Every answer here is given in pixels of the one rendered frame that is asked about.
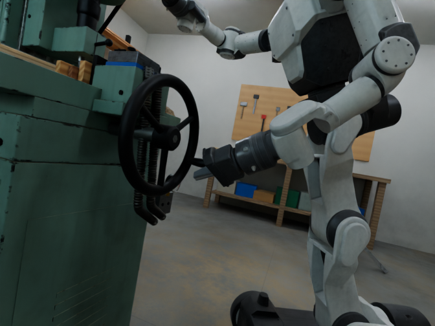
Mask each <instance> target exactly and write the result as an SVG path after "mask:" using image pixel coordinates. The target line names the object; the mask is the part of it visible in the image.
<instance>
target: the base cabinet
mask: <svg viewBox="0 0 435 326"><path fill-rule="evenodd" d="M134 190H135V189H134V188H133V187H132V186H131V184H130V183H129V182H128V180H127V178H126V177H125V175H124V173H123V171H122V167H121V165H107V164H70V163H51V162H15V161H12V160H9V159H6V158H2V157H0V326H129V323H130V319H131V311H132V307H133V300H134V296H135V289H136V285H137V278H138V273H139V266H140V259H141V255H142V248H143V244H144V236H145V233H146V225H147V221H145V220H144V219H143V218H142V217H140V216H139V215H137V214H136V212H135V210H134V207H133V205H134V204H133V203H134V201H133V200H134Z"/></svg>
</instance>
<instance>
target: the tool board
mask: <svg viewBox="0 0 435 326"><path fill-rule="evenodd" d="M306 98H308V95H304V96H299V95H297V93H296V92H294V91H293V90H292V89H288V88H281V87H268V86H260V85H247V84H241V89H240V96H239V100H238V106H237V110H236V117H235V121H234V128H233V132H232V138H231V139H232V140H241V139H244V138H246V137H248V136H251V135H254V134H256V133H259V132H260V131H263V132H264V131H267V130H270V129H269V124H270V123H271V121H272V119H273V118H275V117H276V116H278V115H279V114H281V113H282V112H284V111H286V110H287V109H288V108H290V107H292V106H293V105H295V104H296V103H298V102H300V101H302V100H305V99H306ZM303 128H304V131H305V133H306V136H307V123H306V124H304V125H303ZM374 135H375V131H372V132H369V133H365V134H363V135H361V136H358V137H357V138H355V140H354V142H353V144H352V147H351V148H352V152H353V158H354V159H355V160H362V161H367V162H369V159H370V154H371V150H372V144H373V141H374Z"/></svg>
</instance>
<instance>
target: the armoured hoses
mask: <svg viewBox="0 0 435 326"><path fill-rule="evenodd" d="M143 71H144V79H143V81H144V80H145V79H147V78H149V77H151V76H154V75H156V74H162V73H159V72H154V69H153V68H152V67H148V66H145V67H143ZM161 93H162V87H161V88H159V89H157V90H156V91H154V92H153V101H152V102H153V103H152V115H153V116H154V118H155V119H156V120H157V121H158V122H159V123H160V120H161V119H160V115H161V114H160V113H161V103H162V102H161V98H162V94H161ZM150 102H151V95H149V97H148V98H147V99H146V101H145V102H144V105H145V106H146V107H147V109H148V110H149V111H150V107H151V105H150V104H151V103H150ZM139 121H140V122H139V124H140V125H139V127H140V128H139V129H144V128H145V127H149V122H148V121H147V119H146V118H145V117H144V116H143V115H142V114H141V113H140V120H139ZM138 140H139V141H138V146H137V147H138V149H137V150H138V151H137V161H136V163H137V164H136V166H137V169H138V171H139V173H140V175H141V177H142V178H143V179H145V171H146V170H145V169H146V167H145V166H146V156H147V154H146V153H147V148H148V147H147V143H148V142H147V141H145V140H144V139H142V138H138ZM149 149H150V150H149V162H148V166H149V167H148V179H147V180H148V181H147V182H148V183H149V184H153V185H156V180H157V179H156V178H157V177H156V176H157V164H158V163H157V161H158V160H157V159H158V158H157V157H158V148H156V147H155V146H154V145H153V142H150V148H149ZM143 196H144V195H143V194H141V193H139V192H138V191H137V190H134V200H133V201H134V203H133V204H134V205H133V207H134V210H135V212H136V214H137V215H139V216H140V217H142V218H143V219H144V220H145V221H147V222H148V223H150V224H151V225H152V226H155V225H157V223H158V220H157V218H158V219H160V220H161V221H162V220H165V218H166V214H165V213H164V212H163V211H162V210H161V209H160V208H159V207H158V206H157V205H156V204H155V197H150V196H147V198H146V199H147V200H146V206H147V209H148V210H149V211H150V212H149V211H148V210H147V209H145V207H144V206H143ZM151 213H152V214H154V216H156V217H157V218H156V217H154V216H153V215H152V214H151Z"/></svg>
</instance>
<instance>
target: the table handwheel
mask: <svg viewBox="0 0 435 326"><path fill-rule="evenodd" d="M161 87H171V88H173V89H175V90H176V91H177V92H178V93H179V94H180V95H181V97H182V98H183V100H184V102H185V105H186V108H187V111H188V117H187V118H186V119H184V120H183V121H182V122H181V123H179V124H178V125H176V126H173V125H164V124H160V123H159V122H158V121H157V120H156V119H155V118H154V116H153V115H152V114H151V113H150V111H149V110H148V109H147V107H146V106H145V105H144V102H145V101H146V99H147V98H148V97H149V95H150V94H151V93H153V92H154V91H156V90H157V89H159V88H161ZM139 112H140V113H141V114H142V115H143V116H144V117H145V118H146V119H147V121H148V122H149V123H150V124H151V125H152V127H145V128H144V129H139V128H140V127H139V126H138V125H135V124H136V121H137V117H138V115H139ZM188 124H189V125H190V130H189V139H188V146H187V149H186V153H185V156H184V158H183V161H182V163H181V165H180V166H179V169H178V170H177V171H176V172H175V174H174V175H173V176H172V177H171V178H170V179H169V180H168V181H166V182H164V179H165V172H166V163H167V158H168V151H173V150H175V149H176V148H177V147H178V146H179V144H180V141H181V134H180V130H182V129H183V128H184V127H185V126H187V125H188ZM107 129H108V132H109V134H110V135H115V136H118V156H119V160H120V165H121V167H122V171H123V173H124V175H125V177H126V178H127V180H128V182H129V183H130V184H131V186H132V187H133V188H134V189H135V190H137V191H138V192H139V193H141V194H143V195H146V196H150V197H158V196H162V195H165V194H167V193H169V192H171V191H172V190H174V189H175V188H176V187H177V186H178V185H179V184H180V183H181V182H182V180H183V179H184V178H185V176H186V174H187V173H188V171H189V169H190V167H191V164H188V163H187V158H188V157H189V158H194V157H195V153H196V150H197V144H198V139H199V115H198V111H197V105H196V102H195V99H194V96H193V94H192V92H191V90H190V89H189V88H188V86H187V85H186V84H185V82H184V81H182V80H181V79H179V78H178V77H176V76H174V75H171V74H156V75H154V76H151V77H149V78H147V79H145V80H144V81H143V82H142V83H141V84H140V85H139V86H138V87H137V88H136V89H135V90H134V91H133V93H132V94H131V96H130V97H129V99H128V101H127V103H126V106H125V108H124V110H123V113H122V117H121V119H120V122H111V123H110V124H109V125H108V128H107ZM138 138H142V139H144V140H145V141H147V142H153V145H154V146H155V147H156V148H158V149H161V159H160V166H159V175H158V180H157V185H153V184H149V183H148V182H146V181H145V180H144V179H143V178H142V177H141V175H140V173H139V171H138V169H137V166H136V163H135V158H134V154H133V139H136V140H138Z"/></svg>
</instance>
